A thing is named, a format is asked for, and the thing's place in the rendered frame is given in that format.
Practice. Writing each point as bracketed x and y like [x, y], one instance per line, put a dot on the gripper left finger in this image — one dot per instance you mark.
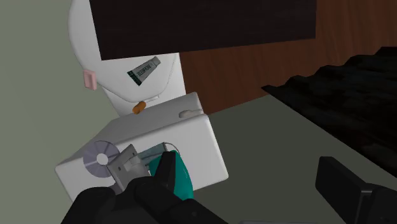
[149, 201]

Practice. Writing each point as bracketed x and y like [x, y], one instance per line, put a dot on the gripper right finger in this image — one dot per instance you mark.
[347, 189]

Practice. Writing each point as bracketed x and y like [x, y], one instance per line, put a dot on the teal curved object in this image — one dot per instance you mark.
[183, 176]

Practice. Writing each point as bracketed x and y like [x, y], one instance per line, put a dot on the pale blue translucent case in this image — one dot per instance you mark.
[150, 153]

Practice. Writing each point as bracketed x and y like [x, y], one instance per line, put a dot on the silver compact disc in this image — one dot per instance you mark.
[94, 152]

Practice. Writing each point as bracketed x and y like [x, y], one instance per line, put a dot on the black rumpled cloth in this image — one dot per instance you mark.
[350, 102]

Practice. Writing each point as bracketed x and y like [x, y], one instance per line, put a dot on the small orange cylinder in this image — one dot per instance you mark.
[139, 107]

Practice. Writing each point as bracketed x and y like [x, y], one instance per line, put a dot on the grey and green tube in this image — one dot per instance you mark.
[144, 71]

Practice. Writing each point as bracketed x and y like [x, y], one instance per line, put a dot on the pink soap bar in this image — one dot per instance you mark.
[89, 79]

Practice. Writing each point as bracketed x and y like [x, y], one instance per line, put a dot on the grey metal bracket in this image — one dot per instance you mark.
[125, 166]

